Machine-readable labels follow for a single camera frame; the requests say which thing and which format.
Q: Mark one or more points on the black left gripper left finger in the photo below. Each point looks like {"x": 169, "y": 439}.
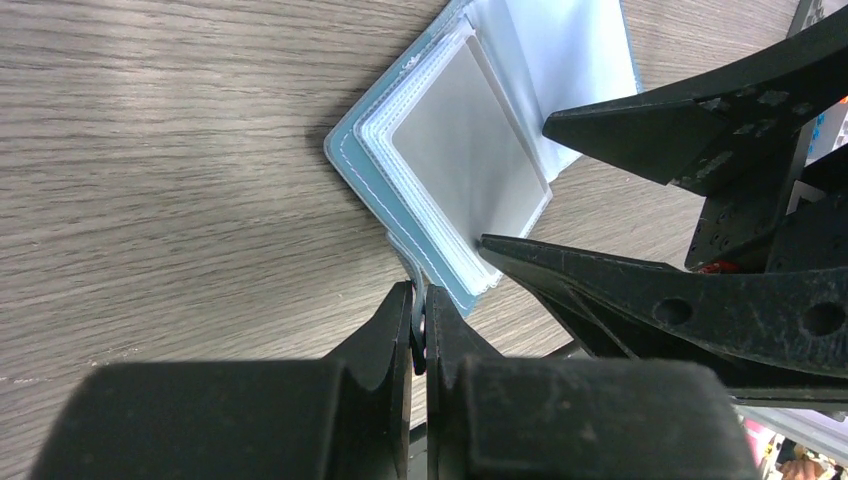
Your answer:
{"x": 342, "y": 416}

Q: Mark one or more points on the blue leather card holder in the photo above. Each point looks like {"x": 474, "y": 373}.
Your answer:
{"x": 447, "y": 144}

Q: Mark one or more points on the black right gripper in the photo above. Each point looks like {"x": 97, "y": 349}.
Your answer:
{"x": 770, "y": 338}

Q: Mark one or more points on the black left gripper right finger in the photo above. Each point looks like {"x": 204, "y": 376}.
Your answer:
{"x": 497, "y": 417}

